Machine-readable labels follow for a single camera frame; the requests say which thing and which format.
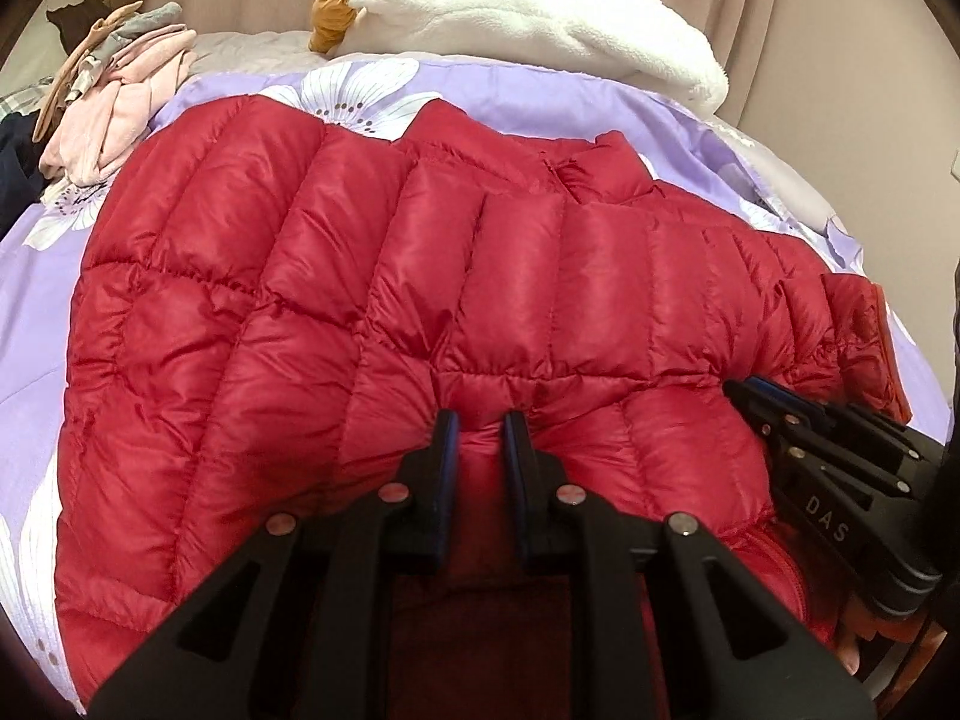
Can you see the beige garment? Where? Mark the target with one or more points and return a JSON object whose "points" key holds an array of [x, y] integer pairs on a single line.
{"points": [[82, 52]]}

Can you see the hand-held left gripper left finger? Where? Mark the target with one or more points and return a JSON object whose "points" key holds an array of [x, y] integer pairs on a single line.
{"points": [[448, 457]]}

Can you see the purple floral blanket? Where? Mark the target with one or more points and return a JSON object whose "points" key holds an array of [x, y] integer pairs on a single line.
{"points": [[45, 330]]}

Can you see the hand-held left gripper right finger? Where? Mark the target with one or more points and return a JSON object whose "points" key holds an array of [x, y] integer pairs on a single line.
{"points": [[516, 457]]}

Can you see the white goose plush toy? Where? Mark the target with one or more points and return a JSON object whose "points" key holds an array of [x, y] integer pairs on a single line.
{"points": [[525, 22]]}

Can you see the dark brown cushion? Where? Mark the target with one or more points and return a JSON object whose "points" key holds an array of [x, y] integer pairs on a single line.
{"points": [[75, 19]]}

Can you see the pink garment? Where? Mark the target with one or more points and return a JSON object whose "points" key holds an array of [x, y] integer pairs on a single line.
{"points": [[120, 105]]}

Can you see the grey garment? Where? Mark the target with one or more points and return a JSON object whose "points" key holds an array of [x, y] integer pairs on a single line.
{"points": [[150, 22]]}

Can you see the red down jacket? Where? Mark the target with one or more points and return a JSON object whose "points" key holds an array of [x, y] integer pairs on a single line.
{"points": [[337, 300]]}

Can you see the navy garment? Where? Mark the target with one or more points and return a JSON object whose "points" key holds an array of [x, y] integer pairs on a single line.
{"points": [[19, 172]]}

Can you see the person's right hand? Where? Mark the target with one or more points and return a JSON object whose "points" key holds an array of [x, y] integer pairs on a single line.
{"points": [[849, 656]]}

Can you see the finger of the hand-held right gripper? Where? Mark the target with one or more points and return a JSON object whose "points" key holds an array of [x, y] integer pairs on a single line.
{"points": [[795, 442], [847, 420]]}

